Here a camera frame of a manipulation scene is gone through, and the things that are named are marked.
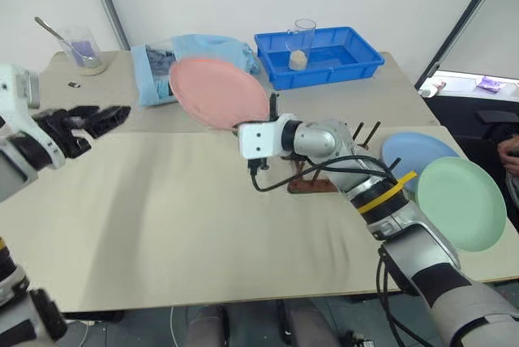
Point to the green plate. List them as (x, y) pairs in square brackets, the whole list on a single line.
[(462, 203)]

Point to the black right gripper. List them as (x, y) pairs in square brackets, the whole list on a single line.
[(259, 164)]

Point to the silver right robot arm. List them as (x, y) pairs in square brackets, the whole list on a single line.
[(413, 237)]

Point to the dark rounded shape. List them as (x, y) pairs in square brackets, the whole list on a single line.
[(310, 324), (207, 326)]

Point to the metal spoon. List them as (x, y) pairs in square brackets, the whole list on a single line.
[(52, 32)]

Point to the blue plate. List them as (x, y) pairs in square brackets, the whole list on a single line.
[(409, 152)]

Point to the light blue cloth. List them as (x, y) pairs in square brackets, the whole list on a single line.
[(152, 79)]

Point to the black office chair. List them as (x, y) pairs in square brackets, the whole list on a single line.
[(496, 122)]

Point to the wide glass beaker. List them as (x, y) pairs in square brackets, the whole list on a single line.
[(87, 53)]

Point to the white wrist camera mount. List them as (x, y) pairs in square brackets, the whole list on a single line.
[(42, 142), (259, 136)]

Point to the blue plastic bin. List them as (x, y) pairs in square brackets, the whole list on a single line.
[(324, 67)]

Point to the grey metal frame pole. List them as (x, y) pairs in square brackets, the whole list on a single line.
[(462, 22), (108, 2)]

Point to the small black clip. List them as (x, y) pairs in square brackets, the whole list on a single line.
[(74, 84)]

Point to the yellow band on right arm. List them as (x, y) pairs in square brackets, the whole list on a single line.
[(387, 197)]

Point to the purple packet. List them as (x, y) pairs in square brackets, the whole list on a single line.
[(490, 83)]

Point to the bystander bare hand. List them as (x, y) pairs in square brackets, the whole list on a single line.
[(510, 151)]

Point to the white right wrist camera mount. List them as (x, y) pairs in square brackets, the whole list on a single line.
[(259, 136)]

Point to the pink plate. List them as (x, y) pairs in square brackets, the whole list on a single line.
[(219, 93)]

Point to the wooden dish rack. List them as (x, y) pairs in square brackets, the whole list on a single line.
[(312, 185)]

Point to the tall clear measuring cup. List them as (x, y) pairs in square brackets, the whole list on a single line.
[(300, 45)]

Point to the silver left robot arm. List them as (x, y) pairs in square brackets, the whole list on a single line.
[(14, 174)]

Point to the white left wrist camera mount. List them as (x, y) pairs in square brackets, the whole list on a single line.
[(42, 142)]

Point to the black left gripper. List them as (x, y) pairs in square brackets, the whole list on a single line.
[(65, 132)]

